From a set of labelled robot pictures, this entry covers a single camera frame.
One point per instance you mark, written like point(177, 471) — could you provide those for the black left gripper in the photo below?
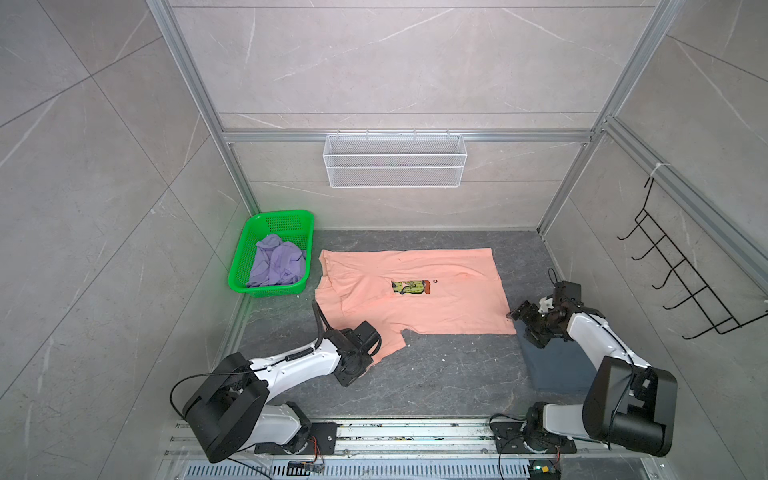
point(351, 379)

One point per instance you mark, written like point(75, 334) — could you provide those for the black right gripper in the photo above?
point(526, 311)

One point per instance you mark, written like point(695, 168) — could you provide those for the pink graphic t-shirt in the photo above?
point(429, 292)

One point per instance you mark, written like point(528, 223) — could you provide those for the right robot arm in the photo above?
point(630, 403)

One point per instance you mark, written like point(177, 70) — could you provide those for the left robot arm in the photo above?
point(232, 410)

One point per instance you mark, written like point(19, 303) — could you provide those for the folded blue-grey t-shirt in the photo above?
point(560, 367)

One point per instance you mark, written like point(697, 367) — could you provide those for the purple t-shirt in basket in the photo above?
point(276, 263)

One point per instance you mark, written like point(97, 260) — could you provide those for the green plastic laundry basket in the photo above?
point(296, 226)

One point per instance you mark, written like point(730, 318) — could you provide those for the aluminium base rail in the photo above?
point(414, 448)

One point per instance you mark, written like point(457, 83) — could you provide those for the black wire hook rack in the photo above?
point(679, 266)

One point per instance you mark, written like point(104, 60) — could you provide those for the white wire mesh basket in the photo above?
point(394, 161)

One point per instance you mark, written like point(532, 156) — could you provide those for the white cable tie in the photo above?
point(656, 167)

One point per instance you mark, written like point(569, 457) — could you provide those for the aluminium frame profile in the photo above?
point(744, 251)

